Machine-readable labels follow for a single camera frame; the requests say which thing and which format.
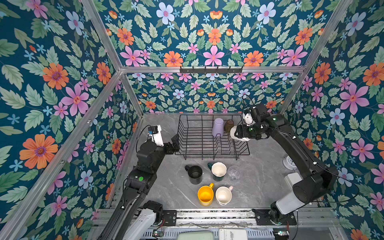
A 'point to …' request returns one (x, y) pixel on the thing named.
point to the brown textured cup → (228, 125)
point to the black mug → (195, 173)
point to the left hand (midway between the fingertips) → (171, 131)
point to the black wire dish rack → (209, 134)
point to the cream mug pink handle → (223, 194)
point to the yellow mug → (205, 195)
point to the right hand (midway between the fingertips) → (241, 132)
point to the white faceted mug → (232, 131)
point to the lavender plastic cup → (218, 128)
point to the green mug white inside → (218, 170)
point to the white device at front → (233, 234)
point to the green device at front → (195, 235)
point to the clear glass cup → (234, 172)
